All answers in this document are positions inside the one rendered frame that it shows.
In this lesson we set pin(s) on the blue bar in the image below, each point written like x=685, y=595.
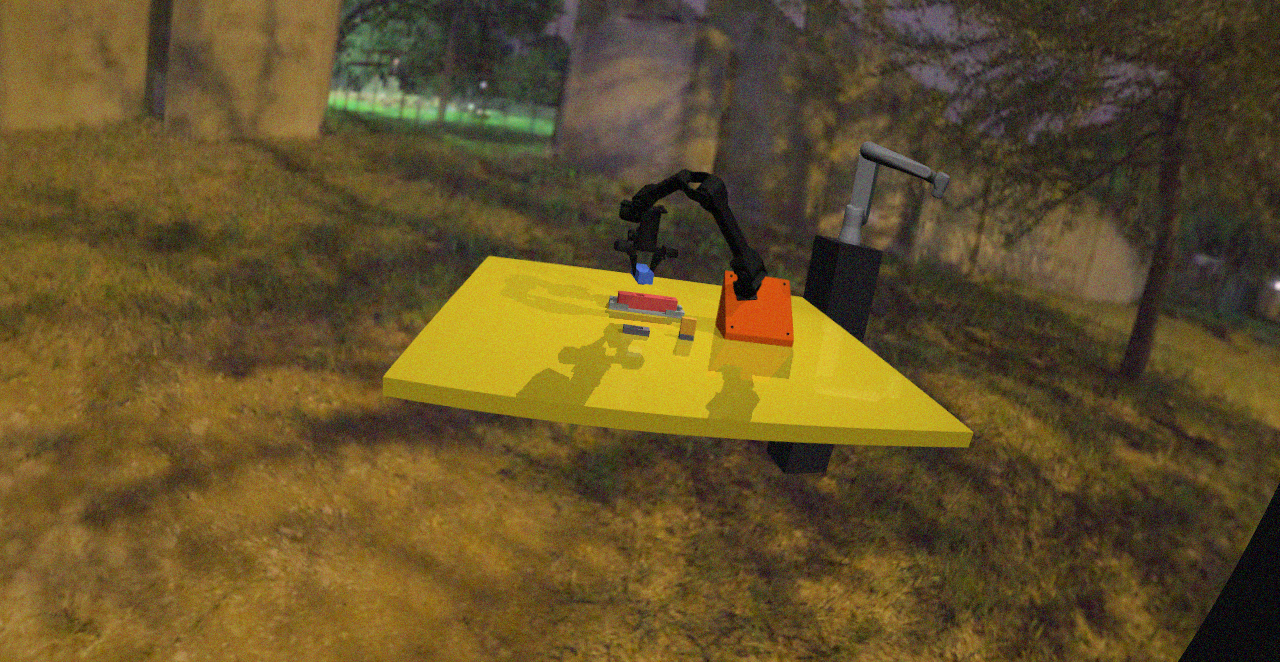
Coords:
x=643, y=274

